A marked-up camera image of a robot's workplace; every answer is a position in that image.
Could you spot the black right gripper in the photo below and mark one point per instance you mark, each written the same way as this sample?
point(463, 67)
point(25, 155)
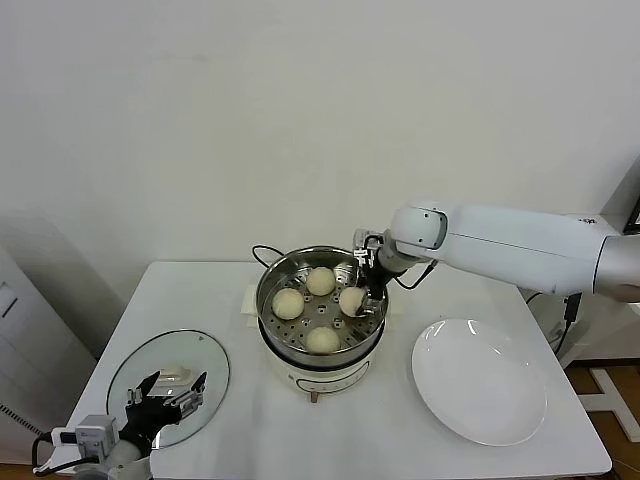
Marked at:
point(379, 277)

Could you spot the white round plate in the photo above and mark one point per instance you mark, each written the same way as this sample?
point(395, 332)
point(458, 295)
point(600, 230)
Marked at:
point(475, 385)

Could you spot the stainless steel steamer basket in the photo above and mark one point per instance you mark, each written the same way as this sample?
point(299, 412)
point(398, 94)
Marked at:
point(320, 312)

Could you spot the white cabinet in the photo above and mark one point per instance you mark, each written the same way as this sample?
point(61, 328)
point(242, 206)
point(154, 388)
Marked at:
point(30, 350)

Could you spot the black computer monitor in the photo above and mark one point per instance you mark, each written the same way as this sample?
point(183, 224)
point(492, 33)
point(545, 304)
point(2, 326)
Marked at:
point(634, 217)

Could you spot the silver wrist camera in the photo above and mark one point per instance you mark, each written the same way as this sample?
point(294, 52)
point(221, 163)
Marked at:
point(97, 436)
point(365, 244)

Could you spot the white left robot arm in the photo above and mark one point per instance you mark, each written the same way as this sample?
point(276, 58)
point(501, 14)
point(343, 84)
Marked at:
point(125, 460)

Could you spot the white steamed baozi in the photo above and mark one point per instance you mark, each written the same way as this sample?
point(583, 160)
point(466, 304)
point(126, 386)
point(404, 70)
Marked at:
point(351, 301)
point(320, 281)
point(287, 303)
point(322, 341)

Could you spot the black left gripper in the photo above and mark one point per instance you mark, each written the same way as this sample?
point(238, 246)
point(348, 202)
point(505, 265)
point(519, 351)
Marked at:
point(150, 417)

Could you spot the beige wooden floor frame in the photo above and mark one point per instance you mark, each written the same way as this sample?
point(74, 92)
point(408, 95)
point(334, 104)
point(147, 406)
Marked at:
point(607, 387)

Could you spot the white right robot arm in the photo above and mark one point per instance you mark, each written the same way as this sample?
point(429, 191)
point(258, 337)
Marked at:
point(500, 245)

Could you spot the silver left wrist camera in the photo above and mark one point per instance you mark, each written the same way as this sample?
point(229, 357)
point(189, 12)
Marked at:
point(97, 436)

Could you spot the cream electric cooker base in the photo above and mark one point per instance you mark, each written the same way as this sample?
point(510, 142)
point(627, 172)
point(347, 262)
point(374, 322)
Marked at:
point(325, 375)

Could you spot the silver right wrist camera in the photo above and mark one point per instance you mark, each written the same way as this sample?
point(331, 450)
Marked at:
point(365, 244)

